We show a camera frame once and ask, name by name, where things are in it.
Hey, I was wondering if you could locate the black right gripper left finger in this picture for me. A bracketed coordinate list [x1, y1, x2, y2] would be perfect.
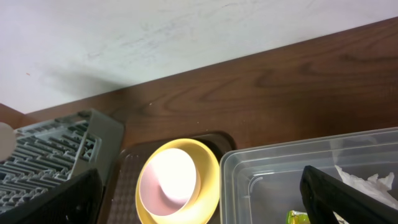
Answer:
[1, 169, 103, 224]

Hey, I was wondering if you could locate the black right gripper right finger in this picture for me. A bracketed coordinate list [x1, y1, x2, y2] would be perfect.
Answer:
[300, 166, 397, 224]

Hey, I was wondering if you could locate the white paper napkin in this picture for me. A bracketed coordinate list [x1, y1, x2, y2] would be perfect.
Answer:
[335, 166, 397, 210]

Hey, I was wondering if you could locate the yellow green snack wrapper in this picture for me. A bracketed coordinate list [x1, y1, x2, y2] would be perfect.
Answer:
[285, 210, 310, 224]

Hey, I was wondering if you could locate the white cup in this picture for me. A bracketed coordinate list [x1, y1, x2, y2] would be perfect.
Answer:
[0, 123, 16, 161]

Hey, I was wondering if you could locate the pink bowl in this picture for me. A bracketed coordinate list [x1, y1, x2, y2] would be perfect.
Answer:
[139, 148, 201, 217]

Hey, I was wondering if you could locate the grey plastic dishwasher rack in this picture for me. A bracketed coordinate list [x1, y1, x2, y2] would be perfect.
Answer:
[1, 109, 124, 213]

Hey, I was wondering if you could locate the dark brown serving tray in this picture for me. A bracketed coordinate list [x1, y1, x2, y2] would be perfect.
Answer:
[97, 131, 236, 224]

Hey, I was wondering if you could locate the clear plastic bin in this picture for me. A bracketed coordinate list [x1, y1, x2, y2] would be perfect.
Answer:
[220, 128, 397, 224]

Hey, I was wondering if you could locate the yellow plate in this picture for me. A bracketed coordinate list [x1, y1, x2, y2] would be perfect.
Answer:
[136, 138, 220, 224]

